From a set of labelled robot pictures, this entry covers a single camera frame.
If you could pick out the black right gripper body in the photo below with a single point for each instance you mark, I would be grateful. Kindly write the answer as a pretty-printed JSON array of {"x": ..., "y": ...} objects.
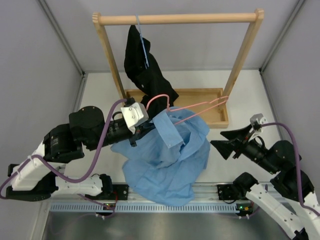
[{"x": 252, "y": 150}]

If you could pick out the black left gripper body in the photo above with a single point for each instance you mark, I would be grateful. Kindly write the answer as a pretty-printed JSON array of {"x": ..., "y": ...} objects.
[{"x": 114, "y": 134}]

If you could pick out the light blue shirt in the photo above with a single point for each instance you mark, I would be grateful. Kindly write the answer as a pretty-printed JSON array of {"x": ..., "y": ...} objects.
[{"x": 167, "y": 161}]

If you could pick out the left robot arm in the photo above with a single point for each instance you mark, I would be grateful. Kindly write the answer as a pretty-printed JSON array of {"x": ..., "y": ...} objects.
[{"x": 38, "y": 177}]

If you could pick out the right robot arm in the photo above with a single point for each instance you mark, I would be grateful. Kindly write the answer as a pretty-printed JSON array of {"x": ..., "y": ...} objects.
[{"x": 283, "y": 161}]

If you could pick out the black shirt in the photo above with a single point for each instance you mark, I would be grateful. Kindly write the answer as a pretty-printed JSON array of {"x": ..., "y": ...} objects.
[{"x": 158, "y": 92}]

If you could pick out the blue plastic hanger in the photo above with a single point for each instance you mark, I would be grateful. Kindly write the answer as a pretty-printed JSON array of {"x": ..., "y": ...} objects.
[{"x": 146, "y": 60}]

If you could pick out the wooden clothes rack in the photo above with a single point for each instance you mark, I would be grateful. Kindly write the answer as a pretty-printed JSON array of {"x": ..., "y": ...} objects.
[{"x": 210, "y": 103}]

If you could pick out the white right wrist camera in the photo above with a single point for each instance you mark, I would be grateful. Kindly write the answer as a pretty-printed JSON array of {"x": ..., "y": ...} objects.
[{"x": 256, "y": 122}]

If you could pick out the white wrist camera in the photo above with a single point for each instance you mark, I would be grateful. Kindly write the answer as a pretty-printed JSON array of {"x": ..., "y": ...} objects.
[
  {"x": 134, "y": 115},
  {"x": 256, "y": 122}
]

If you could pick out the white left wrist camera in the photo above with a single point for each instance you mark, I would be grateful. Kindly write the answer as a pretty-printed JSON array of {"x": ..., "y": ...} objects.
[{"x": 134, "y": 115}]

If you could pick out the aluminium mounting rail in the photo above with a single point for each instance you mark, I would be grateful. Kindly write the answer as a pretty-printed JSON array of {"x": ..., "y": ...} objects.
[{"x": 202, "y": 191}]

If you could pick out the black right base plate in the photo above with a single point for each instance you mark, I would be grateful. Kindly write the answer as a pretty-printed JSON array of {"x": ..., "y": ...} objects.
[{"x": 228, "y": 193}]

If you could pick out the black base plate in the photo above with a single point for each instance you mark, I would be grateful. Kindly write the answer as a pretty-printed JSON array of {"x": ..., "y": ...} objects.
[
  {"x": 228, "y": 193},
  {"x": 116, "y": 192}
]

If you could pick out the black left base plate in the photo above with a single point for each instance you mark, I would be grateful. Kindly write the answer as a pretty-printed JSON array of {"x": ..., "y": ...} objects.
[{"x": 116, "y": 192}]

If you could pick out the grey slotted cable duct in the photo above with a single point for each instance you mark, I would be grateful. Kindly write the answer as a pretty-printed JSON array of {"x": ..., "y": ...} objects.
[{"x": 135, "y": 207}]

